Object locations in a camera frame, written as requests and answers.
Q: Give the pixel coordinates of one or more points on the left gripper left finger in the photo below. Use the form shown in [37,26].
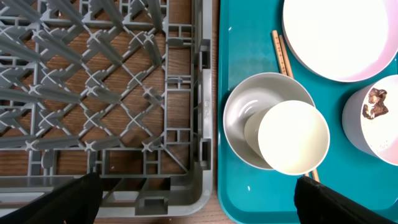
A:
[75,202]

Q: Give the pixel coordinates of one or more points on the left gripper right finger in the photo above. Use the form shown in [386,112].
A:
[318,204]

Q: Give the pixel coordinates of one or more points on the grey plastic dish rack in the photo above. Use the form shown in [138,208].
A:
[118,88]

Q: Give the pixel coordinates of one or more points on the small pink bowl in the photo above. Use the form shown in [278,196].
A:
[376,137]

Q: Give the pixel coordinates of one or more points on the brown food scrap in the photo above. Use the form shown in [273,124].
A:
[374,105]

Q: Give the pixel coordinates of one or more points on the teal plastic serving tray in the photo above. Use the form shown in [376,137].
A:
[251,195]

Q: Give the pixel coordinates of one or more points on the wooden chopstick right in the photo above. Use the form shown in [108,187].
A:
[314,173]

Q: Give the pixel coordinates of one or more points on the white paper cup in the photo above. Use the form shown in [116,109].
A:
[292,137]

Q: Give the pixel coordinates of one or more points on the grey shallow bowl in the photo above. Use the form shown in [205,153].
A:
[257,93]

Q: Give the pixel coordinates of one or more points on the large white round plate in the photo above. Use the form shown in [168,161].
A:
[342,40]

